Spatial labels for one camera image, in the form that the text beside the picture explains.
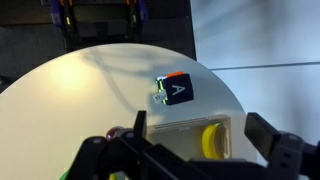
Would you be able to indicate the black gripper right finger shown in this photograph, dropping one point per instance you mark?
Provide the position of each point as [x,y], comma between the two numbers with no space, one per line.
[261,134]

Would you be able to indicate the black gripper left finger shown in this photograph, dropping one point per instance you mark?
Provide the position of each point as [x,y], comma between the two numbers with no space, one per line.
[140,124]

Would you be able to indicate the dark red plum toy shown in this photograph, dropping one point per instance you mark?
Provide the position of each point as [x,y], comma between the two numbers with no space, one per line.
[113,132]

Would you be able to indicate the yellow banana toy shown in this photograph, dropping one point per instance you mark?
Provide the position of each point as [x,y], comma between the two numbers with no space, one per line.
[208,142]

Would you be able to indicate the green bowl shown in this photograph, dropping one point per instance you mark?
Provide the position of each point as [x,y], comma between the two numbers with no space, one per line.
[70,174]

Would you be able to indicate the soft cube with letter A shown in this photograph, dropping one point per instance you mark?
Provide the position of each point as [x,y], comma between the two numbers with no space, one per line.
[174,88]

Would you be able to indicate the blue clamp right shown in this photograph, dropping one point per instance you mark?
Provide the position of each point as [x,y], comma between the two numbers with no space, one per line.
[138,12]

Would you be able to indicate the blue clamp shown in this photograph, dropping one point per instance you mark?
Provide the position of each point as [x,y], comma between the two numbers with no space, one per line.
[62,14]
[138,12]

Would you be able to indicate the blue clamp left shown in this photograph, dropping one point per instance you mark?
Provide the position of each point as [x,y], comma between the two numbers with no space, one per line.
[62,14]

